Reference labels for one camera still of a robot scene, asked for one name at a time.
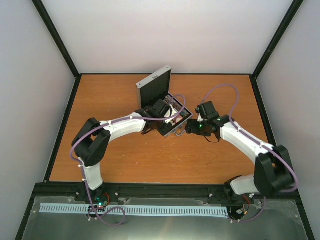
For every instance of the red playing card deck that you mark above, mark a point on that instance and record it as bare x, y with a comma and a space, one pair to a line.
177, 120

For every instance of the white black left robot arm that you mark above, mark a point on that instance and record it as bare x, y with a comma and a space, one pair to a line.
90, 145

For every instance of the right chip row in case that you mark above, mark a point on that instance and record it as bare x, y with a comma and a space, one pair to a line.
177, 105

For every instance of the light blue cable duct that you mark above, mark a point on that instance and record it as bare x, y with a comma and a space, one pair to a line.
137, 210

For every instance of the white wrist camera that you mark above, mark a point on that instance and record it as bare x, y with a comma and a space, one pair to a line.
199, 118
172, 120

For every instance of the silver aluminium poker case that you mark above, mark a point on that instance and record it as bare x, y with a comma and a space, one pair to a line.
151, 93

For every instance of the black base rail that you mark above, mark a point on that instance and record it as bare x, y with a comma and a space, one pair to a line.
212, 194

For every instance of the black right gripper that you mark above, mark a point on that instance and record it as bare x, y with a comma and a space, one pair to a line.
192, 128

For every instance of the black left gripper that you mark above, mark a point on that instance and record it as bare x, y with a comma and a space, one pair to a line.
163, 131

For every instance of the green led circuit board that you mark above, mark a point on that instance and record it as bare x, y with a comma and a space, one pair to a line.
103, 201

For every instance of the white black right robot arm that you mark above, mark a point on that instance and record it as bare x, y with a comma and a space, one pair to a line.
273, 172

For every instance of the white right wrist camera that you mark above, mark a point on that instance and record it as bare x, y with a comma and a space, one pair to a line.
199, 118

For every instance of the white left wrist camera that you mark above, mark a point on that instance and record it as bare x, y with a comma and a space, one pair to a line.
172, 120

